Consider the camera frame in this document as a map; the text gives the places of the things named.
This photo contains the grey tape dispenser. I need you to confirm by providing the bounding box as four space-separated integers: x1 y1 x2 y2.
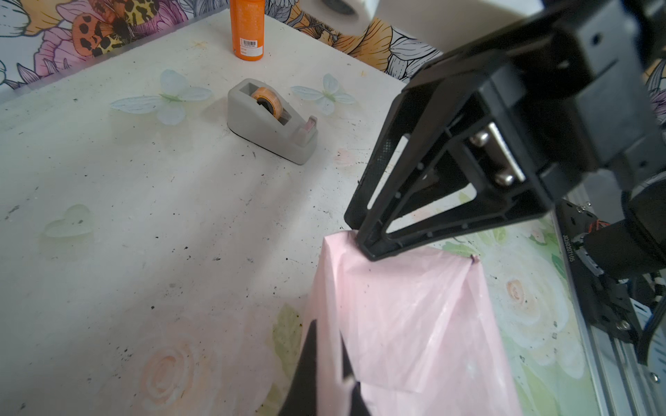
227 79 318 166

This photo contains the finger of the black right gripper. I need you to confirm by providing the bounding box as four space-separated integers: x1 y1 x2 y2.
344 51 553 261

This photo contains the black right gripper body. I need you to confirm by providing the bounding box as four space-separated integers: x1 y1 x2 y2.
478 1 665 200

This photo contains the purple and pink wrapping paper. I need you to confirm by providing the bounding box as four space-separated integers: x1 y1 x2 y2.
304 232 521 415

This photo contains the orange plastic bottle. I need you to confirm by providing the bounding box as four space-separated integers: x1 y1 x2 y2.
230 0 265 62

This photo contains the aluminium frame rail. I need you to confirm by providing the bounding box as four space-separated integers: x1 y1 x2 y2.
569 243 666 416

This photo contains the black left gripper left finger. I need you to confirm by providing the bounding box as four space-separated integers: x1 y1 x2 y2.
279 320 317 416

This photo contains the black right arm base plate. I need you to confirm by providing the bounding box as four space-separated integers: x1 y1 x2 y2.
555 199 642 345

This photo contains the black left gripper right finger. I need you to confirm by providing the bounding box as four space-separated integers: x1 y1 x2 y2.
341 339 370 416

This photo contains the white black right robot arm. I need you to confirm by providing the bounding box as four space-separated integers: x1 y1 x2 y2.
344 1 665 279

